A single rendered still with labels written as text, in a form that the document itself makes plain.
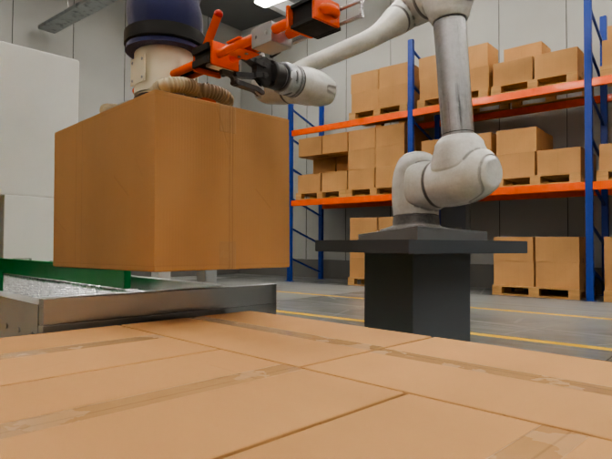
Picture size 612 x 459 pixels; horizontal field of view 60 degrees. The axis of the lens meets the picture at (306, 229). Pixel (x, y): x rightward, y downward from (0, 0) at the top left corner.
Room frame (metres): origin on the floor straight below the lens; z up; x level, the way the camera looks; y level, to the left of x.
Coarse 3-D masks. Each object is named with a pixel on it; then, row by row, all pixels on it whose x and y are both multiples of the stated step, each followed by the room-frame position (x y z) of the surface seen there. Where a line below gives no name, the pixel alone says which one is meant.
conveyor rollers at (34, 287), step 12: (12, 276) 2.93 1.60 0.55; (24, 276) 2.96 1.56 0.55; (12, 288) 2.18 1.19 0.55; (24, 288) 2.21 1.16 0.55; (36, 288) 2.24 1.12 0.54; (48, 288) 2.19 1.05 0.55; (60, 288) 2.22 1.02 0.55; (72, 288) 2.25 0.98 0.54; (84, 288) 2.21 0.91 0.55; (96, 288) 2.24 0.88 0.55; (108, 288) 2.20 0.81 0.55
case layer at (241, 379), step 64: (192, 320) 1.34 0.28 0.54; (256, 320) 1.35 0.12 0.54; (0, 384) 0.72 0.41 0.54; (64, 384) 0.72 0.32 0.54; (128, 384) 0.73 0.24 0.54; (192, 384) 0.73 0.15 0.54; (256, 384) 0.73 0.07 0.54; (320, 384) 0.73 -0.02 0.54; (384, 384) 0.73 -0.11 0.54; (448, 384) 0.74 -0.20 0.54; (512, 384) 0.74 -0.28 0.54; (576, 384) 0.74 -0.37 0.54; (0, 448) 0.50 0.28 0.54; (64, 448) 0.50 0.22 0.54; (128, 448) 0.50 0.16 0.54; (192, 448) 0.50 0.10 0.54; (256, 448) 0.50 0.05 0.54; (320, 448) 0.50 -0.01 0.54; (384, 448) 0.51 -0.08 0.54; (448, 448) 0.51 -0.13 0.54; (512, 448) 0.51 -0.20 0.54; (576, 448) 0.51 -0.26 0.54
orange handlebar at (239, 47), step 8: (320, 8) 1.04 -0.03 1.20; (328, 8) 1.04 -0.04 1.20; (336, 8) 1.05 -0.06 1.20; (336, 16) 1.07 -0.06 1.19; (280, 24) 1.12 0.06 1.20; (288, 32) 1.16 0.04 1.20; (232, 40) 1.24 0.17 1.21; (240, 40) 1.22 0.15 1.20; (248, 40) 1.20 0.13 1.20; (224, 48) 1.26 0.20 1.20; (232, 48) 1.25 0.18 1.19; (240, 48) 1.23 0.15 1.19; (248, 48) 1.26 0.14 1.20; (232, 56) 1.31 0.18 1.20; (240, 56) 1.27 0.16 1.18; (248, 56) 1.28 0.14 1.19; (176, 72) 1.42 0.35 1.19; (184, 72) 1.40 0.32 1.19
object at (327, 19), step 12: (312, 0) 1.04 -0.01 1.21; (324, 0) 1.05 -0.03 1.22; (288, 12) 1.09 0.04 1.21; (300, 12) 1.08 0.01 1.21; (312, 12) 1.04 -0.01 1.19; (288, 24) 1.09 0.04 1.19; (300, 24) 1.07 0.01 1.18; (312, 24) 1.07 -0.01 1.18; (324, 24) 1.07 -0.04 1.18; (336, 24) 1.08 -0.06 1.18; (312, 36) 1.13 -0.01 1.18
